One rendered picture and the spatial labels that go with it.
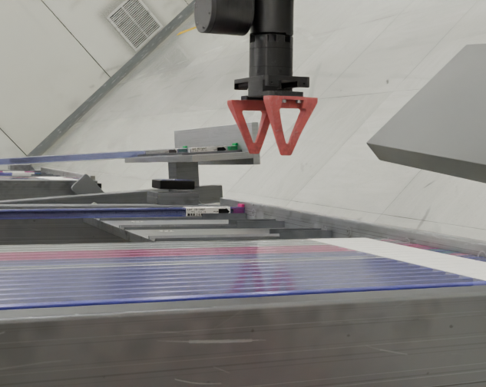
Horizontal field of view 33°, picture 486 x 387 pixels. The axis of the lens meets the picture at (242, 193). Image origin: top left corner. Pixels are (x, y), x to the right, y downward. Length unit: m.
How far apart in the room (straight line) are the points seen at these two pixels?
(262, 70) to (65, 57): 7.65
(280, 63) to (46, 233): 0.37
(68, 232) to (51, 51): 7.60
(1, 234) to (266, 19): 0.43
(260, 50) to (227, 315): 0.68
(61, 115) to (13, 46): 0.83
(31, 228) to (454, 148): 0.56
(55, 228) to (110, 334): 0.69
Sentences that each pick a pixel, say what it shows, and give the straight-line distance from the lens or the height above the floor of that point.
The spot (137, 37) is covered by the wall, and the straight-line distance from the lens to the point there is 8.87.
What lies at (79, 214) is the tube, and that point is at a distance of 0.98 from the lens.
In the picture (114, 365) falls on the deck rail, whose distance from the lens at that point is 0.39.
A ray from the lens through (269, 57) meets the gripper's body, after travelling 1.04.
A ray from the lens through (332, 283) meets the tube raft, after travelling 0.48.
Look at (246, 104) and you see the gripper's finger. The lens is 1.11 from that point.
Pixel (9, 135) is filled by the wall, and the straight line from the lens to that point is 8.52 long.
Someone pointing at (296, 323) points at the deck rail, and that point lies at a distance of 0.42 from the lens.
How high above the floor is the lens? 1.08
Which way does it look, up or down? 19 degrees down
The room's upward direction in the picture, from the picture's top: 41 degrees counter-clockwise
